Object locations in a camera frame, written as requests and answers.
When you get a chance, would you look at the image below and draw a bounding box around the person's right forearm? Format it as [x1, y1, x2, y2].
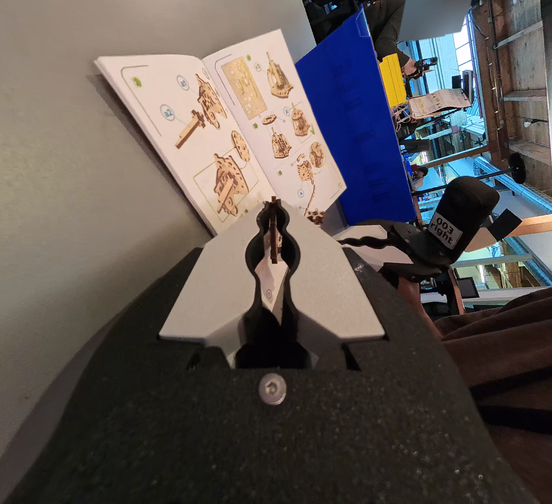
[433, 288, 552, 410]

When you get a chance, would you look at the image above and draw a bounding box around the small wooden puzzle piece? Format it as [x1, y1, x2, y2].
[268, 196, 325, 264]

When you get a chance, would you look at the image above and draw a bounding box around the open instruction booklet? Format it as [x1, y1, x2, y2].
[94, 29, 348, 237]

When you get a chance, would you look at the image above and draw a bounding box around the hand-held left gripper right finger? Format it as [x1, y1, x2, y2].
[278, 204, 386, 367]

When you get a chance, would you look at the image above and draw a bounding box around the blue plastic bin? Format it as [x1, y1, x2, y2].
[295, 8, 417, 227]

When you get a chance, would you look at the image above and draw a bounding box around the open cardboard box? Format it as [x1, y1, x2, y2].
[407, 88, 472, 120]

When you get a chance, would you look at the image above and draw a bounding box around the yellow plastic bin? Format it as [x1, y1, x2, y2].
[379, 53, 409, 109]

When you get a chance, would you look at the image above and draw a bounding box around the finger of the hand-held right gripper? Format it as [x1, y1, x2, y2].
[356, 249, 415, 275]
[336, 225, 395, 251]

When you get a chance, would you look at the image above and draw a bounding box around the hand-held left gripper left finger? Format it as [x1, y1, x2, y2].
[159, 203, 273, 367]

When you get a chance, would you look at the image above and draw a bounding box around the silver ventilation duct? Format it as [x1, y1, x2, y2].
[474, 156, 552, 216]

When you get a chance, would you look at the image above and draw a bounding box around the person's right hand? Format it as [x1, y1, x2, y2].
[399, 275, 445, 343]

